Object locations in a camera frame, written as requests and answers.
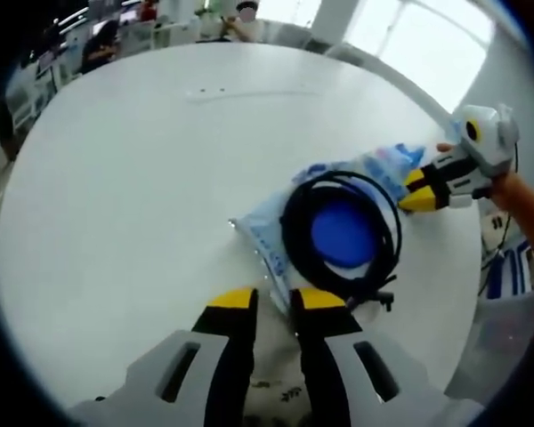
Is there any large window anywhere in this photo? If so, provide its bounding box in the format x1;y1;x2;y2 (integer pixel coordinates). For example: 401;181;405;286
341;0;496;113

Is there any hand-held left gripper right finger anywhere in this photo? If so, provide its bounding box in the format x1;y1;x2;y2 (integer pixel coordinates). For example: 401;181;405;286
288;286;473;427

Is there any person's right hand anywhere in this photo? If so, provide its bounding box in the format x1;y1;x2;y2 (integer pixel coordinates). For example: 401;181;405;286
434;141;464;157

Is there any blue pink packet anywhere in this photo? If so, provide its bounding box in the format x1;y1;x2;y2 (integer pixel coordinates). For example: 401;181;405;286
363;141;429;202

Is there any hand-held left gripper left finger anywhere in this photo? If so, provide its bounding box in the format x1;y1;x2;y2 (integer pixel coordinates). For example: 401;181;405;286
70;286;260;427

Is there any white table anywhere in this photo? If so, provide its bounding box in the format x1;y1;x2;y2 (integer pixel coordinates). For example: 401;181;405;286
0;38;485;427

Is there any grey mesh chair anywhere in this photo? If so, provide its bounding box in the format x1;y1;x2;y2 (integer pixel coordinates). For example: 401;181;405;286
443;286;534;405

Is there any blue white striped cloth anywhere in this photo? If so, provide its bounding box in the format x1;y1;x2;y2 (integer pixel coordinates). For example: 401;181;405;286
486;237;534;298

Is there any black cable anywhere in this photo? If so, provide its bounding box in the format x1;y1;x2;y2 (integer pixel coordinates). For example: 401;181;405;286
278;171;405;313

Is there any blue disc packet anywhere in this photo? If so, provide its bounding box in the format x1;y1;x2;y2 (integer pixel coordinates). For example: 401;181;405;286
228;158;405;316

